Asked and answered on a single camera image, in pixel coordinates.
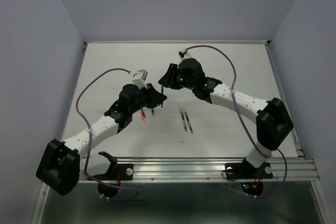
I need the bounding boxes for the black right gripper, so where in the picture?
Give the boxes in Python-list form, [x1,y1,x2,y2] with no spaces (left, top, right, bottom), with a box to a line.
[157,63,195,90]

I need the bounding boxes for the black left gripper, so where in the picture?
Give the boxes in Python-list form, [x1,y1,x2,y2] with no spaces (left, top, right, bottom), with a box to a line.
[130,83,166,114]

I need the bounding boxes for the red orange marker pen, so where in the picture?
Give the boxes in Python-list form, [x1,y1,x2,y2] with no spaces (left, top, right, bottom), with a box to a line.
[140,109,146,123]

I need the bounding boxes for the purple marker pen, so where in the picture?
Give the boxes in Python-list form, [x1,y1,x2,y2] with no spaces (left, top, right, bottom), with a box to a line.
[179,107,187,132]

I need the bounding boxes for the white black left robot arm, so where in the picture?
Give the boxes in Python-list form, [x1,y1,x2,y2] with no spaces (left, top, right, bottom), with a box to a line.
[36,78,167,196]

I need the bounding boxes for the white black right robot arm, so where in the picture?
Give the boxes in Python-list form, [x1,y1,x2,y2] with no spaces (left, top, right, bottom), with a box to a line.
[159,58,293,177]

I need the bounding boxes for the green marker pen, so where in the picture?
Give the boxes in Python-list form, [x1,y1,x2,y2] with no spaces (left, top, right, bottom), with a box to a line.
[184,108,194,133]

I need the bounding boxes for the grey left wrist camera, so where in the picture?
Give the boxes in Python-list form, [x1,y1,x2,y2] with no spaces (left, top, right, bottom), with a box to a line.
[129,69,148,89]

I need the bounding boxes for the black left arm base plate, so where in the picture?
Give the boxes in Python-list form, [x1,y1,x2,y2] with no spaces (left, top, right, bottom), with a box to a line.
[82,151,139,201]

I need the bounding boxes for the aluminium table edge rail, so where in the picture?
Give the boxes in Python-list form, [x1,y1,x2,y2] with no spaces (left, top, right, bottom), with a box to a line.
[265,41,280,85]

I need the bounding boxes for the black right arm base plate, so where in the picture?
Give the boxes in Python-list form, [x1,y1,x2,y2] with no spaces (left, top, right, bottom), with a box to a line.
[222,160,273,197]

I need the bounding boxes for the aluminium front frame rails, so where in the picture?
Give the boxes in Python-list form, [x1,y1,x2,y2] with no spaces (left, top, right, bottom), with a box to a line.
[41,157,321,183]

